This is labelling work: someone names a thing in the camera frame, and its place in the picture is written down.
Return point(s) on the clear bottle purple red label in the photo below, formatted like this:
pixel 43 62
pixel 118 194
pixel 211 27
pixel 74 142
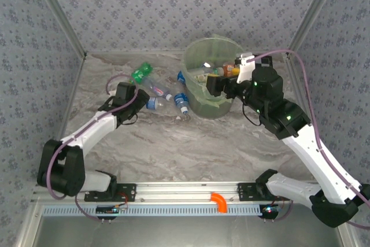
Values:
pixel 156 88

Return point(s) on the green bottle with orange cap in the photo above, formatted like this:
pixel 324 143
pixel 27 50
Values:
pixel 141 72

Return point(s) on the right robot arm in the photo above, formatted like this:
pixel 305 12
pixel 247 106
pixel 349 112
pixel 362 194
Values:
pixel 312 154

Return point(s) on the orange elbow piece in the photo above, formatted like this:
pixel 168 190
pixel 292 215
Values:
pixel 220 202

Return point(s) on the mesh bin with green liner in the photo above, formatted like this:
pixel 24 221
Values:
pixel 208 108

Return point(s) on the blue label plastic bottle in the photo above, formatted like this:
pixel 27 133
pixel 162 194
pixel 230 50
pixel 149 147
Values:
pixel 181 77

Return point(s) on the blue label bottle white cap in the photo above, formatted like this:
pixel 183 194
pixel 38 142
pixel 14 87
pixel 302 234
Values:
pixel 181 101

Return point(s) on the left circuit board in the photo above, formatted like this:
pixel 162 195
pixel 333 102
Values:
pixel 111 209

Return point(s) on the circuit board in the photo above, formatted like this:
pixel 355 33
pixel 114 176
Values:
pixel 269 210
pixel 111 209

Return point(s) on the right circuit board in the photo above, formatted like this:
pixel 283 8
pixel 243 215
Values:
pixel 269 210

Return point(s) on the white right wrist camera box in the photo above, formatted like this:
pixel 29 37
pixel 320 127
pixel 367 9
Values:
pixel 245 67

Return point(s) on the aluminium frame post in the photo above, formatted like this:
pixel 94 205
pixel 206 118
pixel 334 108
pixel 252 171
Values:
pixel 315 12
pixel 57 12

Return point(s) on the aluminium mounting rail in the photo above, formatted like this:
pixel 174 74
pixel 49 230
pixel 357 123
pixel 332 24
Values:
pixel 185 190

